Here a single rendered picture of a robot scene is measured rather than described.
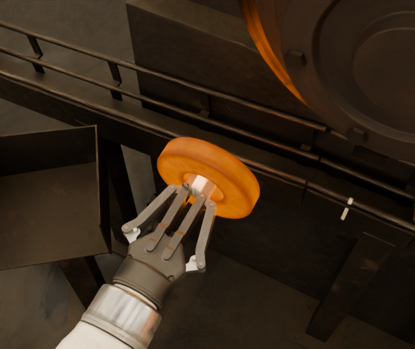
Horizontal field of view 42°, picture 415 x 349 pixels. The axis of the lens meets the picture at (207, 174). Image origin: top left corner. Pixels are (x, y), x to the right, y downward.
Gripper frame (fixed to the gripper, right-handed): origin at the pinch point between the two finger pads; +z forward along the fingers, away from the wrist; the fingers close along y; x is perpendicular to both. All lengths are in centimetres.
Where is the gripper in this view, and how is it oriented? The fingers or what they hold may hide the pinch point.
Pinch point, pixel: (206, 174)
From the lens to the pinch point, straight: 78.0
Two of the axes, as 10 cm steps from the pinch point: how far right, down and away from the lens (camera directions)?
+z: 4.6, -7.8, 4.3
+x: -0.2, -4.9, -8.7
